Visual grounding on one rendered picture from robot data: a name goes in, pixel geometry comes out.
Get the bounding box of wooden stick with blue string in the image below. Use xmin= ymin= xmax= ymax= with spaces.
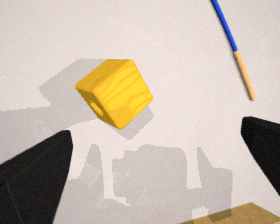
xmin=211 ymin=0 xmax=256 ymax=101

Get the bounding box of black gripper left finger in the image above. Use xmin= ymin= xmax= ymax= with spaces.
xmin=0 ymin=130 xmax=73 ymax=224

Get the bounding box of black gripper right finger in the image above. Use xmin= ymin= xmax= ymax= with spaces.
xmin=241 ymin=116 xmax=280 ymax=196

